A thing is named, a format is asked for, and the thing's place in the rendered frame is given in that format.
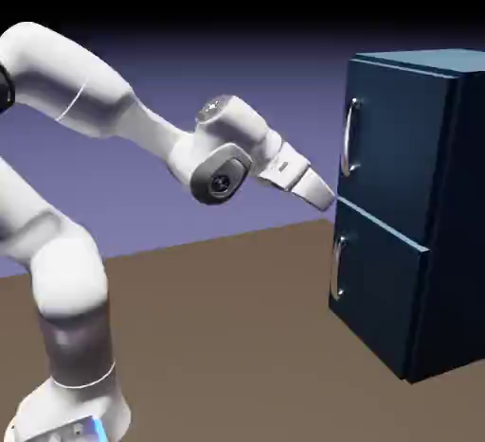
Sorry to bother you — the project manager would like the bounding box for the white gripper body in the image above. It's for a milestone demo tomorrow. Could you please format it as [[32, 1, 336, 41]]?
[[291, 168, 337, 212]]

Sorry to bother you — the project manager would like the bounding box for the dark blue tall cabinet door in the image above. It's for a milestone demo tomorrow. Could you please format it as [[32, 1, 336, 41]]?
[[335, 58, 458, 252]]

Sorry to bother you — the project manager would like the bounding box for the dark blue short cabinet door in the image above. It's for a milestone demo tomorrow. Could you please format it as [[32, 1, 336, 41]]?
[[328, 199, 431, 381]]

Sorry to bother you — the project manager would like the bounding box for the dark blue cabinet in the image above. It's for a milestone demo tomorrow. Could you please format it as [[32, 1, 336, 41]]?
[[328, 47, 485, 385]]

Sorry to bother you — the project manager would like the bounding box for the long curved silver handle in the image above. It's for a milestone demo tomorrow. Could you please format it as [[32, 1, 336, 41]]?
[[339, 97, 363, 178]]

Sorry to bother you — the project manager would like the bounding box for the short curved silver handle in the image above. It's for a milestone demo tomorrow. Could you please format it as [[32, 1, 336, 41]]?
[[329, 235, 349, 302]]

